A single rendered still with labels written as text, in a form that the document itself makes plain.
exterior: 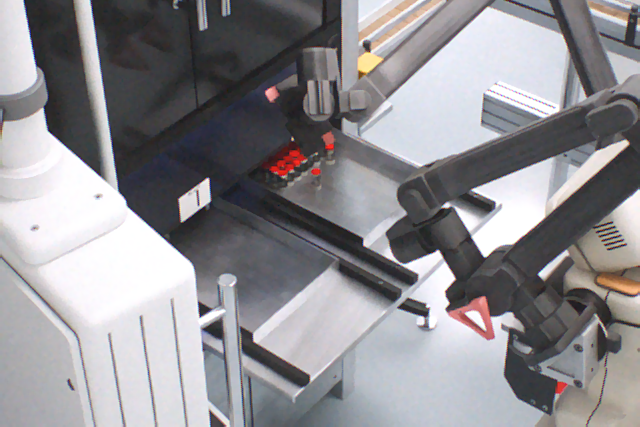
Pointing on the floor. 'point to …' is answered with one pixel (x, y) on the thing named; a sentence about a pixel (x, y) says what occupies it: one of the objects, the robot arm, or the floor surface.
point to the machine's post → (348, 6)
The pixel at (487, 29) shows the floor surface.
